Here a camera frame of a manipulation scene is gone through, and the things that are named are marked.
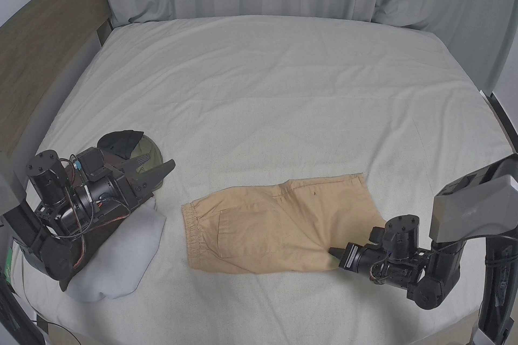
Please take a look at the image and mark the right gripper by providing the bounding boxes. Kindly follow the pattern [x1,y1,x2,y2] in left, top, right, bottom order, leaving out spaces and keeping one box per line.
[328,242,386,278]

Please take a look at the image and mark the black garment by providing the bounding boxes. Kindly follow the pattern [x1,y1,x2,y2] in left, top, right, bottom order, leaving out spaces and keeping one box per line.
[99,129,145,167]

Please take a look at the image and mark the white garment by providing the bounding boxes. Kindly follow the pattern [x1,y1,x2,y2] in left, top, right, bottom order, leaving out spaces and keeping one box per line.
[65,196,167,302]

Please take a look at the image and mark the dark brown garment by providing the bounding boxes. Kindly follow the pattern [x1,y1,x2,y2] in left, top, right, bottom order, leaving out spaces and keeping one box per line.
[58,193,157,292]

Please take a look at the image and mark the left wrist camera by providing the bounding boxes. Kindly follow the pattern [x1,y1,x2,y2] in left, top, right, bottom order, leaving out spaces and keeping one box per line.
[76,147,109,183]

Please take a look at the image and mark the black cable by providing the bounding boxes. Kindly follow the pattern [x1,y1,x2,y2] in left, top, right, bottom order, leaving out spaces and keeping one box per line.
[35,314,82,345]

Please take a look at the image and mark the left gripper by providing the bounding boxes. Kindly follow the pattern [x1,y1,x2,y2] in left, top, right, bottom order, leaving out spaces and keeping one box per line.
[74,159,176,223]

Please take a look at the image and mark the olive green garment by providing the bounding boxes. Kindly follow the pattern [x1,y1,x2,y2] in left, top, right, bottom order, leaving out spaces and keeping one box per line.
[129,135,165,190]

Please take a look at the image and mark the bed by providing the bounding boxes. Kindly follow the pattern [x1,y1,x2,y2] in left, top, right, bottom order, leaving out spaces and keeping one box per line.
[0,0,518,345]

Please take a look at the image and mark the khaki shorts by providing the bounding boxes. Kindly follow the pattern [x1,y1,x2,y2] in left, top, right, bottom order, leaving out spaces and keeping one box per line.
[180,172,388,275]

